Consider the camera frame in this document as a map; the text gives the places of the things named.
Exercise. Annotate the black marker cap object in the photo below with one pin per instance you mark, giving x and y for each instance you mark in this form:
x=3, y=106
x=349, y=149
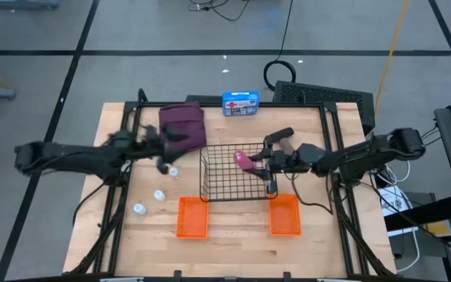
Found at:
x=282, y=134

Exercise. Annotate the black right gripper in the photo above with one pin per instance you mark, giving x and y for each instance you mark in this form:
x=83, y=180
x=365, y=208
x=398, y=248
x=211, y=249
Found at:
x=284, y=161

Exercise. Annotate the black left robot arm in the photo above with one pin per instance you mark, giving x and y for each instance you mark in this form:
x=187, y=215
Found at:
x=73, y=158

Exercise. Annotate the orange plastic tray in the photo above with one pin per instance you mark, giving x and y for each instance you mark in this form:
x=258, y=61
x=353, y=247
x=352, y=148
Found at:
x=192, y=219
x=285, y=215

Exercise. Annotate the grey metal plate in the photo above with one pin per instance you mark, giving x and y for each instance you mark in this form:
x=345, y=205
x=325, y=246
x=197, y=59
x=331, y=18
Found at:
x=121, y=280
x=339, y=280

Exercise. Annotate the grey floor box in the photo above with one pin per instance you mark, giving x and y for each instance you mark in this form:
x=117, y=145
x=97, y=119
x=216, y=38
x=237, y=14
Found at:
x=431, y=244

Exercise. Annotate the maroon fabric pouch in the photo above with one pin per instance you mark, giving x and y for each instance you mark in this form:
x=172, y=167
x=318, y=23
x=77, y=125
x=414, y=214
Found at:
x=182, y=117

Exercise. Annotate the yellow flat item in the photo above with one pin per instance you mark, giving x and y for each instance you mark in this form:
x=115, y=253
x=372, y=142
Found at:
x=442, y=229

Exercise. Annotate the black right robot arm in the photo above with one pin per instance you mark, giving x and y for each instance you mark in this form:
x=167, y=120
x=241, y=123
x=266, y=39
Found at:
x=366, y=154

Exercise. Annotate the black frame bracket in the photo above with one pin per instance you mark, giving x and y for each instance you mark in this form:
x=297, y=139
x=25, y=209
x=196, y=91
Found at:
x=287, y=276
x=177, y=275

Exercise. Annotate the white printed paper sheet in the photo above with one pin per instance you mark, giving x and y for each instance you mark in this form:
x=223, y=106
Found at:
x=395, y=203

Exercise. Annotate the black metal beam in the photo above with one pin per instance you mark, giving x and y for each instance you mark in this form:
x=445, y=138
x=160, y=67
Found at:
x=425, y=213

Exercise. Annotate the tan bandage roll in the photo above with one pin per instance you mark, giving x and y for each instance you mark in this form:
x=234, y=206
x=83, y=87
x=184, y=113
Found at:
x=287, y=145

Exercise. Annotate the pink bandage roll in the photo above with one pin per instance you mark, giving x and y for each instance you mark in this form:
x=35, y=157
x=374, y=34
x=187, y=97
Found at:
x=242, y=160

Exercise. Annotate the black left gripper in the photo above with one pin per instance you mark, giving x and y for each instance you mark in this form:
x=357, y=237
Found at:
x=155, y=145

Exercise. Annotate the blue first aid kit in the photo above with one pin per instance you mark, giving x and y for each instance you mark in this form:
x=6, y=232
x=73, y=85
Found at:
x=241, y=103

